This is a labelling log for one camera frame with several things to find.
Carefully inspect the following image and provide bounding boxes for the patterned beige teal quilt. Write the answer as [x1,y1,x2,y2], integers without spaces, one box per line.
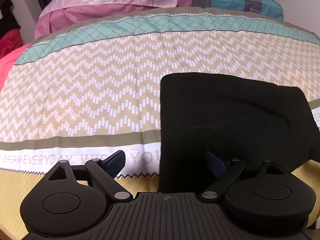
[1,7,319,239]

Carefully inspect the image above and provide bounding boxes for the black pants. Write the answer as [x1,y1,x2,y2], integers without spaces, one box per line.
[158,73,319,193]

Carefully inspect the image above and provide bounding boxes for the coral pink fleece blanket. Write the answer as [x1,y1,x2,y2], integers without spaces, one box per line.
[0,43,31,90]

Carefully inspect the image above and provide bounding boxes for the red folded clothes pile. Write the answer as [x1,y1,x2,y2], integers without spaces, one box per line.
[0,29,23,58]

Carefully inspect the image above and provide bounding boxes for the pink floral pillow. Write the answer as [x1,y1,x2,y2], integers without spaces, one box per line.
[34,0,192,38]

